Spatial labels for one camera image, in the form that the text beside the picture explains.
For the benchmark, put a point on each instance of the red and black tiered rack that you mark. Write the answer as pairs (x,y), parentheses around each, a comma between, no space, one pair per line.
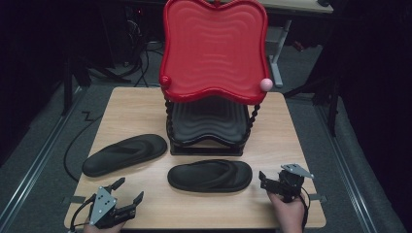
(213,55)

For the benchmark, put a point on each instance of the desk with white legs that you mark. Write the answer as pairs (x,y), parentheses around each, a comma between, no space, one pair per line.
(285,29)

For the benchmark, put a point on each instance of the person's right hand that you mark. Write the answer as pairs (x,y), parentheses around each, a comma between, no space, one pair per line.
(288,215)

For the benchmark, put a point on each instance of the metal floor rail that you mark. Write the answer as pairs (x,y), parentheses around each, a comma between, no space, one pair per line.
(348,171)
(39,161)

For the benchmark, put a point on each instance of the black tape strip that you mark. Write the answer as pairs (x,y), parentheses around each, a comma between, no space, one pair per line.
(77,199)
(319,196)

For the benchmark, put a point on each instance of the dark computer tower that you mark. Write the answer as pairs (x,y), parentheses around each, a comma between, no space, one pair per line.
(132,32)

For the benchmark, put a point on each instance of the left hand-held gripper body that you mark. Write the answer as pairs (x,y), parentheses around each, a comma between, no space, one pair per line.
(103,207)

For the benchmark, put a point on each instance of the black flip-flop slipper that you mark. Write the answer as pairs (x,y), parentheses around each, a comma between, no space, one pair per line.
(210,176)
(124,155)

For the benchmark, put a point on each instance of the person's left hand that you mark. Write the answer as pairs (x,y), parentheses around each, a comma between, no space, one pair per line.
(103,229)

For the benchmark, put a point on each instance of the black metal stand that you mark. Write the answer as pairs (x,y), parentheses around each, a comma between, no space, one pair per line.
(68,84)
(332,103)

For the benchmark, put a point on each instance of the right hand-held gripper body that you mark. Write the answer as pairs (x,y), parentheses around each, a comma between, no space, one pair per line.
(289,184)

